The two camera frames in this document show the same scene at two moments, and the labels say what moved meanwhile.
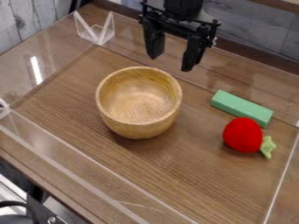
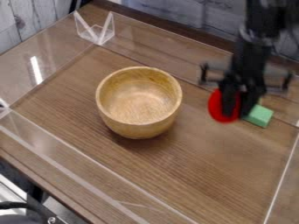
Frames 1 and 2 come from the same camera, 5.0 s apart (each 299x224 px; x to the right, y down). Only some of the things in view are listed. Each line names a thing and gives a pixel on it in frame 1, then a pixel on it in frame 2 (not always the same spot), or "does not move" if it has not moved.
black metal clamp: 39,214 does not move
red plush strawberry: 243,136 -> 215,107
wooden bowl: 137,99 does not move
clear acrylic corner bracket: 95,33 does not move
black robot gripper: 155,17 -> 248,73
